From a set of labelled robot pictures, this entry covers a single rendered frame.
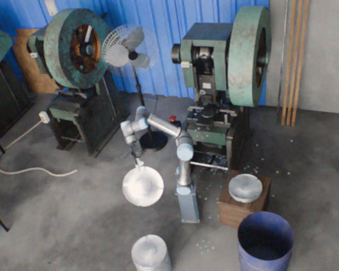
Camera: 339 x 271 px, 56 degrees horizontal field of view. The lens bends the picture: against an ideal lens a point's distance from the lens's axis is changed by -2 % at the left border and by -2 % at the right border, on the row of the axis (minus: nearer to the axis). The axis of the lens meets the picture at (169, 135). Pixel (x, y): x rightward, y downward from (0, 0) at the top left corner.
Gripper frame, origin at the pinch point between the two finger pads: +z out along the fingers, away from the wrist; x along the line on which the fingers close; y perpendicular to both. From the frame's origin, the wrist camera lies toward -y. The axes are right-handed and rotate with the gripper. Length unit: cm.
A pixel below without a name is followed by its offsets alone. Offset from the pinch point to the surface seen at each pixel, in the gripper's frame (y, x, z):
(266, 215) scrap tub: 85, 21, 68
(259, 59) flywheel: 120, 11, -53
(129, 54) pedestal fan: 28, 71, -109
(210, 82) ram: 86, 47, -54
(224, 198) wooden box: 65, 52, 48
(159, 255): -5, 34, 70
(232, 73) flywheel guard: 88, -4, -45
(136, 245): -20, 45, 59
